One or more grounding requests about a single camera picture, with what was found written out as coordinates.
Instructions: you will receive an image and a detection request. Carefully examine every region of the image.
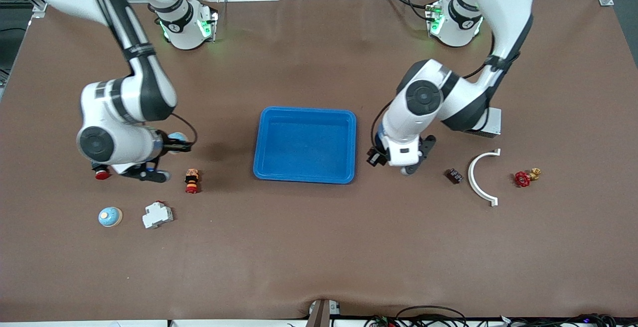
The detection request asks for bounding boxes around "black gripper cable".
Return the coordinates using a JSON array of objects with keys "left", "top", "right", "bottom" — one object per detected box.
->
[
  {"left": 371, "top": 32, "right": 521, "bottom": 154},
  {"left": 82, "top": 0, "right": 198, "bottom": 147}
]

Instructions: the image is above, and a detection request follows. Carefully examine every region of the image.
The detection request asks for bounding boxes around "grey metal table clamp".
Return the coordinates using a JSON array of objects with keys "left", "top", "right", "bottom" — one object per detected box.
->
[{"left": 307, "top": 299, "right": 342, "bottom": 327}]

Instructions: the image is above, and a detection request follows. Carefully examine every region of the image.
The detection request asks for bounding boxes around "brass valve red handwheel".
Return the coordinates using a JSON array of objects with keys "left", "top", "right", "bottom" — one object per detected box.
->
[{"left": 514, "top": 167, "right": 542, "bottom": 188}]

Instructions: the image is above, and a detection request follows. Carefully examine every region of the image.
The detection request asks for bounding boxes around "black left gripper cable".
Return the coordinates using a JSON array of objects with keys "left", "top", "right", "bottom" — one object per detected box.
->
[{"left": 371, "top": 32, "right": 521, "bottom": 154}]

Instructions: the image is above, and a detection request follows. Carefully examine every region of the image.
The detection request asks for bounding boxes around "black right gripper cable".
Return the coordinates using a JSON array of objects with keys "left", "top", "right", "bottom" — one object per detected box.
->
[{"left": 82, "top": 0, "right": 198, "bottom": 147}]

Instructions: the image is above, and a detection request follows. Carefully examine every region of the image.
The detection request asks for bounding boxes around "red yellow black push switch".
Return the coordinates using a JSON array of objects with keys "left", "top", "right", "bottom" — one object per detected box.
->
[{"left": 184, "top": 168, "right": 201, "bottom": 194}]

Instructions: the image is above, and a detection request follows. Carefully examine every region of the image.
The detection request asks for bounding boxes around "silver metal power supply box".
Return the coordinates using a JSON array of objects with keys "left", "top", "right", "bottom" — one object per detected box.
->
[{"left": 469, "top": 108, "right": 502, "bottom": 139}]

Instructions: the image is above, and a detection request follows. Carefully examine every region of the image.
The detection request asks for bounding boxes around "white curved plastic bracket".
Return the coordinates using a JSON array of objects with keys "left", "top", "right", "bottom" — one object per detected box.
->
[{"left": 467, "top": 149, "right": 501, "bottom": 207}]

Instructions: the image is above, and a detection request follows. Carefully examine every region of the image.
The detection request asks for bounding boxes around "tangled cable bundle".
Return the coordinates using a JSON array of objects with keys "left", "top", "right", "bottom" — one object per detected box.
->
[{"left": 364, "top": 306, "right": 638, "bottom": 327}]

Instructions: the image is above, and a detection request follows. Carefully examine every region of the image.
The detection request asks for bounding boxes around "white circuit breaker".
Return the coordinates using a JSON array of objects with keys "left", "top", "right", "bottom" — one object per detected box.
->
[{"left": 142, "top": 200, "right": 174, "bottom": 229}]

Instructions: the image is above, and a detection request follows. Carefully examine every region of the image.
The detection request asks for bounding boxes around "blue plastic tray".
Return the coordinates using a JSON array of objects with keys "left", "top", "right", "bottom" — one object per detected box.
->
[{"left": 253, "top": 106, "right": 357, "bottom": 184}]

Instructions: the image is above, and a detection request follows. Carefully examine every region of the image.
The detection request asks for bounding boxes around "blue round call bell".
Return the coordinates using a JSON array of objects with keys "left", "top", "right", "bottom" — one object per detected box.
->
[
  {"left": 98, "top": 206, "right": 123, "bottom": 228},
  {"left": 169, "top": 132, "right": 189, "bottom": 154}
]

